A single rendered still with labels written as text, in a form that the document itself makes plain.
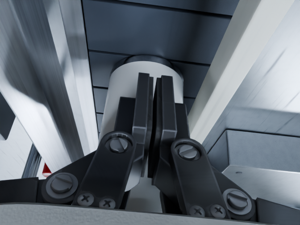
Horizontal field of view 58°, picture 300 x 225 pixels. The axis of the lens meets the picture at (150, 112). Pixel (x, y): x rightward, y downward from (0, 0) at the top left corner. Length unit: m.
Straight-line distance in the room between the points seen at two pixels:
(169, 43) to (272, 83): 0.15
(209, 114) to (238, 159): 0.19
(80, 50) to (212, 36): 0.08
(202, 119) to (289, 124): 0.21
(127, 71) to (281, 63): 0.15
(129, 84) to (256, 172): 0.25
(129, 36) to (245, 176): 0.26
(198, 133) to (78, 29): 0.10
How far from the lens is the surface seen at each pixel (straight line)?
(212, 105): 0.16
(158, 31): 0.16
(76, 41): 0.18
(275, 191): 0.45
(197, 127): 0.18
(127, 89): 0.16
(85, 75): 0.20
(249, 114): 0.34
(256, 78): 0.28
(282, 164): 0.37
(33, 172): 0.27
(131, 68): 0.17
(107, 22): 0.16
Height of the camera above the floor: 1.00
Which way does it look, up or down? 31 degrees down
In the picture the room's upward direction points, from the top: 176 degrees counter-clockwise
